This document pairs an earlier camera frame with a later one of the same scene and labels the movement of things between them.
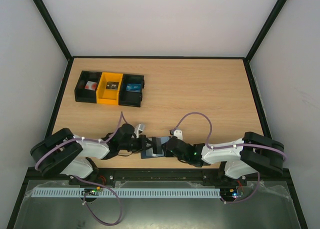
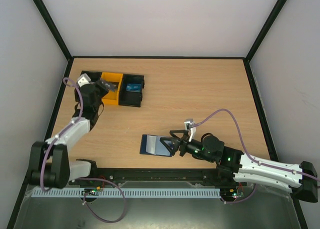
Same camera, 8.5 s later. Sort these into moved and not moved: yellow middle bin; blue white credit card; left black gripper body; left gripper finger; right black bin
Moved: left gripper finger; left black gripper body
Not moved: right black bin; blue white credit card; yellow middle bin
